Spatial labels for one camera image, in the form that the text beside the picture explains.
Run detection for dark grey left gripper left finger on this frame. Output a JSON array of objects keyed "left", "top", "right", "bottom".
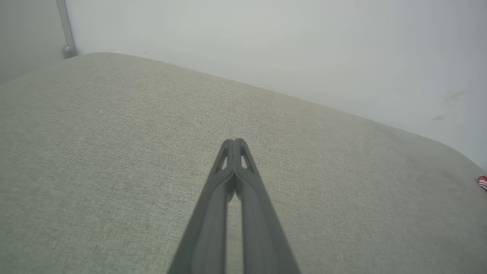
[{"left": 167, "top": 139, "right": 235, "bottom": 274}]

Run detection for grey metal pole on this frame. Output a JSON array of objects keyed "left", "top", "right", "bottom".
[{"left": 56, "top": 0, "right": 79, "bottom": 59}]

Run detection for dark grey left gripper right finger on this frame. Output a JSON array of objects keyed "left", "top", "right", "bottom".
[{"left": 234, "top": 139, "right": 301, "bottom": 274}]

